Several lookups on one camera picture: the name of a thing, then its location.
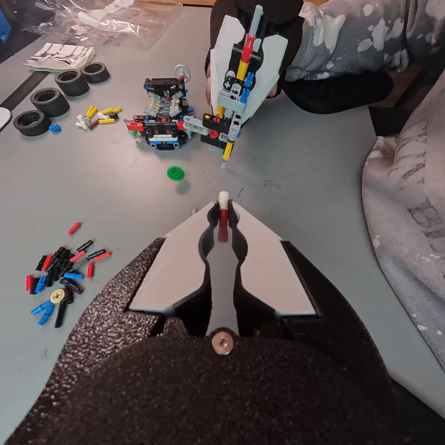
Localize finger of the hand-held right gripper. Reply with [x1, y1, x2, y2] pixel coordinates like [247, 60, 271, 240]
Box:
[210, 14, 245, 109]
[241, 34, 289, 126]

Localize toy brick gearbox assembly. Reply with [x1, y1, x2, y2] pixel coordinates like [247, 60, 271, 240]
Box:
[200, 4, 265, 170]

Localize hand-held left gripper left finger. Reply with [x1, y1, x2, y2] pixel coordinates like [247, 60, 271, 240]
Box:
[129, 201, 213, 312]

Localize red and white toy connector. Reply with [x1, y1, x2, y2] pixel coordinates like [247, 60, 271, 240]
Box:
[216, 191, 231, 243]

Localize pile of mixed toy pieces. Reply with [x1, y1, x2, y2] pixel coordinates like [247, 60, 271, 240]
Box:
[75, 105, 123, 130]

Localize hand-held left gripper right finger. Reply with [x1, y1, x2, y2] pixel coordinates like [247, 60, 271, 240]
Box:
[229, 200, 322, 317]

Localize black toy tire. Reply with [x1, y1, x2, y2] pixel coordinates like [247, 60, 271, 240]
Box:
[54, 69, 90, 97]
[81, 62, 110, 84]
[30, 87, 70, 118]
[13, 110, 51, 137]

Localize grey desk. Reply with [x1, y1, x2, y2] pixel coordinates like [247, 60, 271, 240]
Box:
[0, 3, 445, 435]

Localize pile of small toy pins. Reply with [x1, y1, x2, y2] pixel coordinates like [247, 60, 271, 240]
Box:
[25, 239, 112, 329]

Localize black white printed leaflets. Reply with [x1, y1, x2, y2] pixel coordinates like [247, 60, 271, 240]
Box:
[24, 43, 95, 72]

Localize toy brick car chassis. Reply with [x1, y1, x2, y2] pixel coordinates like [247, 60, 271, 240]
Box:
[126, 64, 209, 152]

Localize person's right hand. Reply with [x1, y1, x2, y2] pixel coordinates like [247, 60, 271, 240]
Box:
[204, 61, 213, 106]

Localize clear plastic bag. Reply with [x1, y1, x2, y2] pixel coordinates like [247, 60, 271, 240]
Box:
[35, 0, 183, 47]

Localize person's grey patterned sweatshirt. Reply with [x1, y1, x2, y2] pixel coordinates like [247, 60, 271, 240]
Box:
[362, 70, 445, 372]

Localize person's right forearm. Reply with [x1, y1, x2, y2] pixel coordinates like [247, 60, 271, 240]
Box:
[285, 0, 445, 82]

